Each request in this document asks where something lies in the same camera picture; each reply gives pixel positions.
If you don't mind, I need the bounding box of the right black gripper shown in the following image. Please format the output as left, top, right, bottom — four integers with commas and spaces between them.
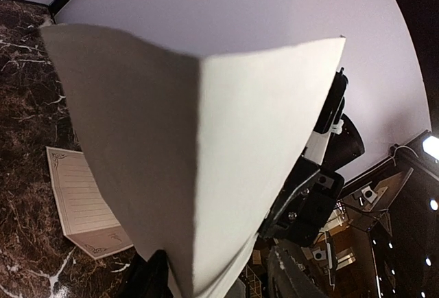
258, 157, 344, 247

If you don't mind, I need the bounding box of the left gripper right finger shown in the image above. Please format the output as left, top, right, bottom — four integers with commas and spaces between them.
268, 246, 327, 298

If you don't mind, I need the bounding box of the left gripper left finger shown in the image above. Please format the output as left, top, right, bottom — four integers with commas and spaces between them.
119, 250, 171, 298

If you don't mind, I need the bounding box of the lined letter paper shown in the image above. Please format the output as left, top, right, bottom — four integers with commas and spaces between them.
46, 146, 133, 260
40, 24, 346, 297

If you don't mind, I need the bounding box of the flat lined letter paper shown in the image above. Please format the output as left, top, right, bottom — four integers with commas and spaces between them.
46, 146, 133, 260

